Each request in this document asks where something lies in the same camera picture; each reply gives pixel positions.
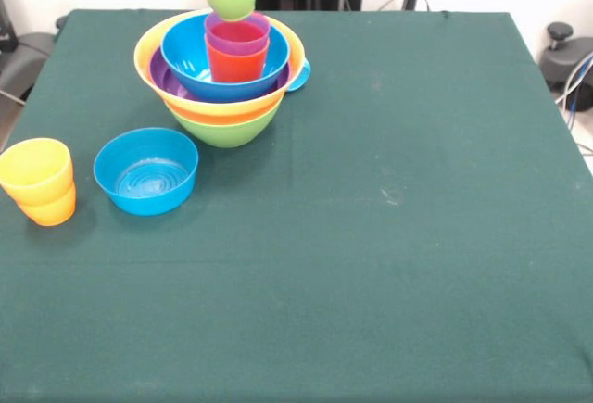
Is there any red-orange cup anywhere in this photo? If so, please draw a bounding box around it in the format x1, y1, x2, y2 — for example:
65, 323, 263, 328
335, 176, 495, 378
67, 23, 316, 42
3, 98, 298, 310
206, 39, 271, 84

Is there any purple cup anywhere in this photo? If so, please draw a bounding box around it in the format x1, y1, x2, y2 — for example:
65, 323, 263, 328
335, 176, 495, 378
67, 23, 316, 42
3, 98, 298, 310
203, 11, 271, 57

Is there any large blue bowl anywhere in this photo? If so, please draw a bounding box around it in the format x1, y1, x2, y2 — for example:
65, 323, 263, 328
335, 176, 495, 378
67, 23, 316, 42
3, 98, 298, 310
159, 13, 291, 103

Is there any purple bowl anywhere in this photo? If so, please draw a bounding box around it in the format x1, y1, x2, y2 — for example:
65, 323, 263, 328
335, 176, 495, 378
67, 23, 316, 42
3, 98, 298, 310
148, 45, 291, 106

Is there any green cup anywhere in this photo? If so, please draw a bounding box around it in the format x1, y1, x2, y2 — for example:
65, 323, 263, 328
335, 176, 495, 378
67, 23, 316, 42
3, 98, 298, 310
203, 0, 259, 22

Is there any yellow bowl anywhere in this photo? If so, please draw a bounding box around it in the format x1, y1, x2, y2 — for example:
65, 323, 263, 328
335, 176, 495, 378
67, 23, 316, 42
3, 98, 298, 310
132, 7, 307, 127

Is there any green bowl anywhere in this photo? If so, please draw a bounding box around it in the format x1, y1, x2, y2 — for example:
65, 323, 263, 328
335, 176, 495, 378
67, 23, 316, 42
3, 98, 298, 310
169, 96, 284, 150

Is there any blue cup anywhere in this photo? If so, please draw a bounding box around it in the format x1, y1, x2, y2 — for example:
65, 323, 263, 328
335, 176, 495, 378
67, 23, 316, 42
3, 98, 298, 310
284, 57, 312, 94

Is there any dark green table cloth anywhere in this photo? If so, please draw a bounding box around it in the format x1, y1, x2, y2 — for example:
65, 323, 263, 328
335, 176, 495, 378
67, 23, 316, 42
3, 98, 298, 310
0, 7, 593, 403

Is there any small blue bowl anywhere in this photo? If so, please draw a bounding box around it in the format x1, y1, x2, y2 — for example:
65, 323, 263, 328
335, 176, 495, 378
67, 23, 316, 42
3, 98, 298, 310
93, 127, 200, 217

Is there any orange cup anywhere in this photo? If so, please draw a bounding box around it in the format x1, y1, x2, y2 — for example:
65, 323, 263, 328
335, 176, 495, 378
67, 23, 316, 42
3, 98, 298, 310
17, 184, 77, 228

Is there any yellow cup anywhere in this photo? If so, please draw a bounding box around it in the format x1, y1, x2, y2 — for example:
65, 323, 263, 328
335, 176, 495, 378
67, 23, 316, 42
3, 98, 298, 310
0, 137, 75, 208

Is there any black stand with knob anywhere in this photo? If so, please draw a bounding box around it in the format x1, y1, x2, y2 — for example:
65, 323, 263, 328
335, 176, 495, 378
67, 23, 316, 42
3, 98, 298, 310
539, 21, 593, 112

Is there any dark equipment box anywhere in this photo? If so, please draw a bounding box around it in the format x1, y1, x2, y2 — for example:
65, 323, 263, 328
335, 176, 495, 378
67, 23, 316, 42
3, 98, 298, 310
0, 0, 19, 55

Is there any blue cable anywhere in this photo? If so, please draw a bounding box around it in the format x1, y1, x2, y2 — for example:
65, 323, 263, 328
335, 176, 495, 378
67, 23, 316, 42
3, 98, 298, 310
554, 48, 593, 115

